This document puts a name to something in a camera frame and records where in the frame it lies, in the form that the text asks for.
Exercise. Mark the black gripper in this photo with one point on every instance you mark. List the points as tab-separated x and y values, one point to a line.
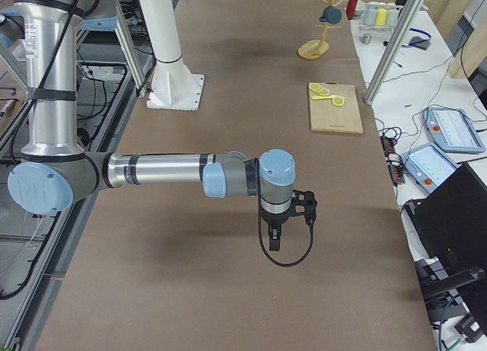
275	218

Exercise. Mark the dark blue mug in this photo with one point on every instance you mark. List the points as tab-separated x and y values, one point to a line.
331	15

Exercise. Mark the wooden cup rack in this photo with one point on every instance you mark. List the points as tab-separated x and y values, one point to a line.
314	49

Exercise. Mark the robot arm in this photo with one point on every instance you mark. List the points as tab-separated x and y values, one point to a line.
55	171

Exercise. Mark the yellow cup on rack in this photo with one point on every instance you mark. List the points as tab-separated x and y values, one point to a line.
381	17

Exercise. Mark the light blue cup on rack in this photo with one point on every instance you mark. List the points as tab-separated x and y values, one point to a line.
392	17

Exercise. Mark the red thermos bottle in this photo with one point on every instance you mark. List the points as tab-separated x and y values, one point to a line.
350	9

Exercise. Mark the yellow plastic knife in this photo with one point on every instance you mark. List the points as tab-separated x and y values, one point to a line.
320	97

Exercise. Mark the lemon slice by knife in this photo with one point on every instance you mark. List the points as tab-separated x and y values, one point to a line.
338	101

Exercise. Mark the wooden cutting board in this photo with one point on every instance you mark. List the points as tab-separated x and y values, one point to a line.
325	117

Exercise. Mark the black power strip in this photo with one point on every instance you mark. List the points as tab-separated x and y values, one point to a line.
394	161

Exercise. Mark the near teach pendant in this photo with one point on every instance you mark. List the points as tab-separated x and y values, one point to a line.
429	166

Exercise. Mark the teach pendant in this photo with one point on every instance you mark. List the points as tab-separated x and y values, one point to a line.
452	131
429	166

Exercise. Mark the black monitor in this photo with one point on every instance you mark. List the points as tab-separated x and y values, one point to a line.
451	224

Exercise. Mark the far teach pendant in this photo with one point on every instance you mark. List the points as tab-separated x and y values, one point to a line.
452	131

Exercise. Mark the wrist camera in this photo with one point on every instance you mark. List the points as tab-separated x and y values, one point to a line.
304	203

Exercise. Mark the aluminium frame post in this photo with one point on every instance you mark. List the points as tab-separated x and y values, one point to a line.
406	18

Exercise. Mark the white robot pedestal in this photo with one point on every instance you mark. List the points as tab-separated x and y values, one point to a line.
173	85

